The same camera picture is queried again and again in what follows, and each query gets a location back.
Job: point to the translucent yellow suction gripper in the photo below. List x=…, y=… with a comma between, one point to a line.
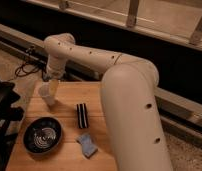
x=53, y=86

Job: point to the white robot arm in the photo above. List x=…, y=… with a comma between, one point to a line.
x=127, y=92

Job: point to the black white striped block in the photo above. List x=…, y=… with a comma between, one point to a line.
x=82, y=116

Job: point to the dark patterned bowl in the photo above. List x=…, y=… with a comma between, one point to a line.
x=42, y=135

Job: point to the wooden table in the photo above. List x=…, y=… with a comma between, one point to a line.
x=67, y=155

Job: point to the black chair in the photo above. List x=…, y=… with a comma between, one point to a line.
x=7, y=114

